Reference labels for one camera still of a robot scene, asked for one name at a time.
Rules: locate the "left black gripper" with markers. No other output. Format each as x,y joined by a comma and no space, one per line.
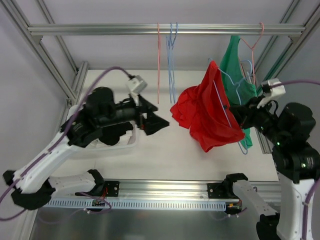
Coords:
142,114

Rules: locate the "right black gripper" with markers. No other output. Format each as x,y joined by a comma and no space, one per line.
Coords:
240,116

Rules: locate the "white tank top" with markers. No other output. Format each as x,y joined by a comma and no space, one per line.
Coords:
125,139

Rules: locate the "white slotted cable duct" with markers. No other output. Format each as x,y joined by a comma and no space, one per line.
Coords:
138,204

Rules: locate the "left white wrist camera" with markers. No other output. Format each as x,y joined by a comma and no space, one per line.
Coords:
135,85

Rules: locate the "red tank top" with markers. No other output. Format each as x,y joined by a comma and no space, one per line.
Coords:
204,110

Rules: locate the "pink hanger with green top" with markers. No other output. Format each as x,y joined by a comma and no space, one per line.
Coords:
252,48

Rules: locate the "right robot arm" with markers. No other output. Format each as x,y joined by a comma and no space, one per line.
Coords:
297,164

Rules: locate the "aluminium frame posts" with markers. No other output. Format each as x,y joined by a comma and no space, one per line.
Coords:
295,58
47,59

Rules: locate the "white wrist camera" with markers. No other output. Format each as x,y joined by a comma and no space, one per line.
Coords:
272,90
135,85

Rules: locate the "green tank top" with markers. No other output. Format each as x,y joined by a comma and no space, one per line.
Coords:
231,65

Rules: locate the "blue hanger with red top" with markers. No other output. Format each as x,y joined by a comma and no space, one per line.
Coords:
243,143

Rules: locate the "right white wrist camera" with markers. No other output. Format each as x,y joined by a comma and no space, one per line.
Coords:
272,90

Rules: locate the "aluminium hanging rail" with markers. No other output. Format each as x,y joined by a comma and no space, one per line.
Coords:
121,29

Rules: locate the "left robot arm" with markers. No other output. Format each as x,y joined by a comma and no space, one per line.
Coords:
100,118

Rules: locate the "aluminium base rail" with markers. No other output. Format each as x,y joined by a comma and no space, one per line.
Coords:
169,190

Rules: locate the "light blue hanger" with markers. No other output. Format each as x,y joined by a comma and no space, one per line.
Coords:
169,53

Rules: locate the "black tank top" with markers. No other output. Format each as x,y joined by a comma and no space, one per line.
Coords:
111,134

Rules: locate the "white plastic basket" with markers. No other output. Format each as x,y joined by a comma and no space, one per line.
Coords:
97,146

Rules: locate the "aluminium frame left posts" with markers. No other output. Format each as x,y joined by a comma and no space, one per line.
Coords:
47,59

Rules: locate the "aluminium frame right posts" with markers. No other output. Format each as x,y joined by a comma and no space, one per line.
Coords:
295,58

